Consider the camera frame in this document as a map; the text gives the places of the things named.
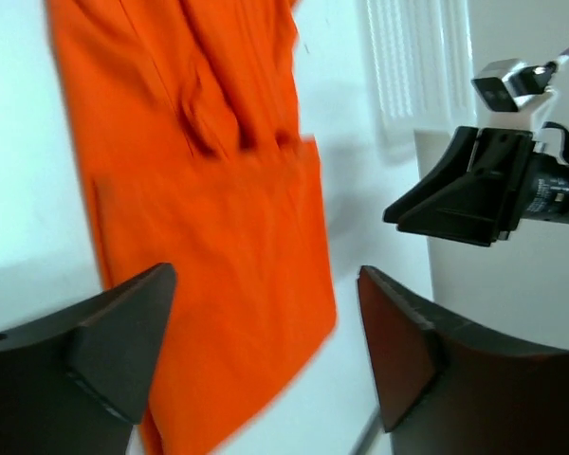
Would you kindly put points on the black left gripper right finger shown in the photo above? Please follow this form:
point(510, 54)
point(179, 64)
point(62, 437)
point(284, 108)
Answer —
point(449, 385)

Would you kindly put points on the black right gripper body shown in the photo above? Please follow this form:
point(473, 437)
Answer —
point(527, 183)

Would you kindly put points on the white plastic basket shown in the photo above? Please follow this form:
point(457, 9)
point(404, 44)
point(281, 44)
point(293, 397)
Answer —
point(420, 59)

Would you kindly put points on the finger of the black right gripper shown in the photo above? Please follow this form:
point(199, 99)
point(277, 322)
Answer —
point(452, 165)
point(453, 213)

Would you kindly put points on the orange t shirt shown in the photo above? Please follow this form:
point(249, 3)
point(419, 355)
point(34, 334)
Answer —
point(185, 120)

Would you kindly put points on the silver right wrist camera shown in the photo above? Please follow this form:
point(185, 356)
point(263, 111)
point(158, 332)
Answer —
point(505, 86)

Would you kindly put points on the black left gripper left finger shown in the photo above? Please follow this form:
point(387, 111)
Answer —
point(78, 381)

